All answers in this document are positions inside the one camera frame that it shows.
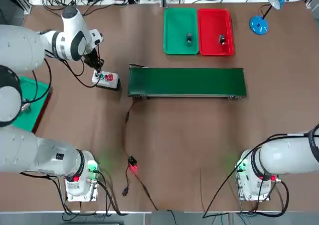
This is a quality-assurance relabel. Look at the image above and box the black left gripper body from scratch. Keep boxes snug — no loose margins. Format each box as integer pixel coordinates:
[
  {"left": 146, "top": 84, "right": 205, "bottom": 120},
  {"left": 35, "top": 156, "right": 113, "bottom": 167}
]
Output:
[{"left": 83, "top": 48, "right": 101, "bottom": 66}]

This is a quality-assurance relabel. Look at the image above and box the grey push-button control box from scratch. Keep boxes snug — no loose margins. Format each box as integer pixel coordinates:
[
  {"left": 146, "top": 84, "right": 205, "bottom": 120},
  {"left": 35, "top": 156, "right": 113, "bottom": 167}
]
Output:
[{"left": 91, "top": 69, "right": 121, "bottom": 91}]

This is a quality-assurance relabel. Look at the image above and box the green tray holding spare parts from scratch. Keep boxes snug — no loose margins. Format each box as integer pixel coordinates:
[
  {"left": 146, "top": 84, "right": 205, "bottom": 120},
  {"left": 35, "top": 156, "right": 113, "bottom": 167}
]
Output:
[{"left": 11, "top": 75, "right": 50, "bottom": 133}]

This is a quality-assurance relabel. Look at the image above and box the green belt conveyor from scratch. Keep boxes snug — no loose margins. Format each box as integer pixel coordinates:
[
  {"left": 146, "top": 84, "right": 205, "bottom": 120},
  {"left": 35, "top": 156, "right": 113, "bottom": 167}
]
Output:
[{"left": 127, "top": 63, "right": 248, "bottom": 101}]

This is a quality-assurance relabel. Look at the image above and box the large green plastic tray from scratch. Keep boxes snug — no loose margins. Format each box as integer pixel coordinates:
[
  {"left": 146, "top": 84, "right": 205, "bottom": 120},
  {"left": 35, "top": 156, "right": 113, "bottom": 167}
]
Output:
[{"left": 163, "top": 7, "right": 200, "bottom": 55}]

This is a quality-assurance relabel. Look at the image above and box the small black power module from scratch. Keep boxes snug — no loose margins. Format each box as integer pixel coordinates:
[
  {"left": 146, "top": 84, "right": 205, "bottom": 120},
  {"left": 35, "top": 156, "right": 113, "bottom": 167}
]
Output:
[{"left": 127, "top": 155, "right": 139, "bottom": 173}]

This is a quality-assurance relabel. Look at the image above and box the red plastic tray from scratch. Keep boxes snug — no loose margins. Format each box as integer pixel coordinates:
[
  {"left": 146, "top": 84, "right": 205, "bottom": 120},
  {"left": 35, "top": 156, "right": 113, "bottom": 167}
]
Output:
[{"left": 197, "top": 8, "right": 236, "bottom": 57}]

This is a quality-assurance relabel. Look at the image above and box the blue desk lamp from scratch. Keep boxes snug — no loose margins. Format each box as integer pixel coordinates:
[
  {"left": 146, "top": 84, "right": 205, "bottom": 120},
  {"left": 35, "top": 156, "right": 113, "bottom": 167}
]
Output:
[{"left": 249, "top": 0, "right": 298, "bottom": 36}]

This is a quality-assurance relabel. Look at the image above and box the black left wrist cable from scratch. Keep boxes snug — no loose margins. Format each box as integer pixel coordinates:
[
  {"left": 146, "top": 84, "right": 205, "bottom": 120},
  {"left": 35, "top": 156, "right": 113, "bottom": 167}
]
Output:
[{"left": 31, "top": 32, "right": 105, "bottom": 106}]

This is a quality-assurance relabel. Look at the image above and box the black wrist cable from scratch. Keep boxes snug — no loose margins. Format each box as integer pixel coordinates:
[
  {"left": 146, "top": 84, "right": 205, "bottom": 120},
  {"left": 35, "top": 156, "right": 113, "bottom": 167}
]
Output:
[
  {"left": 31, "top": 32, "right": 105, "bottom": 106},
  {"left": 202, "top": 131, "right": 311, "bottom": 220}
]

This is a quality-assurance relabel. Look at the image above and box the black loose cable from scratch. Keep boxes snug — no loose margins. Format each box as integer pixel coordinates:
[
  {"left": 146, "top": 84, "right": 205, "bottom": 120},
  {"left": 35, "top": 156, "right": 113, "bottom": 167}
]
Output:
[{"left": 41, "top": 0, "right": 105, "bottom": 18}]

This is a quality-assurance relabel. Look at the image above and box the red-black conveyor cable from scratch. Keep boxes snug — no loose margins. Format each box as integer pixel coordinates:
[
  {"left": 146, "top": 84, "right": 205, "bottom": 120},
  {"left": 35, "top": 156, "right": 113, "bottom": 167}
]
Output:
[{"left": 121, "top": 99, "right": 160, "bottom": 212}]

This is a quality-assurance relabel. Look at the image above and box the black left arm base cable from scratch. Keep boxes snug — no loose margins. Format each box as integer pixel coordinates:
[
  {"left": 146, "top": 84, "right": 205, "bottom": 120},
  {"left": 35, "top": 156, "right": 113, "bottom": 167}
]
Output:
[{"left": 51, "top": 169, "right": 129, "bottom": 217}]

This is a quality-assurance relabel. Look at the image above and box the black arm base cable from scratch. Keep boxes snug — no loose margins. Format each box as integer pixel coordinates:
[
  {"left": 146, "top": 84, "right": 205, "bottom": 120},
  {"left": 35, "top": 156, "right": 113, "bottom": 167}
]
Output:
[
  {"left": 51, "top": 169, "right": 129, "bottom": 217},
  {"left": 259, "top": 176, "right": 290, "bottom": 216}
]

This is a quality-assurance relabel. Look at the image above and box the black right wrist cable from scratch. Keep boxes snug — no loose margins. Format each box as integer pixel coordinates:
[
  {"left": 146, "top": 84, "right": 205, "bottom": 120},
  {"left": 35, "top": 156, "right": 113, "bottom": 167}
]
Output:
[{"left": 202, "top": 131, "right": 311, "bottom": 220}]

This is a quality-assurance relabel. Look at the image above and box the black right arm base cable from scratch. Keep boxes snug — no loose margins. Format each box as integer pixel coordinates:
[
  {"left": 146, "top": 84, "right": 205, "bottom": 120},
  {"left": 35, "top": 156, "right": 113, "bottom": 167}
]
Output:
[{"left": 259, "top": 176, "right": 290, "bottom": 216}]

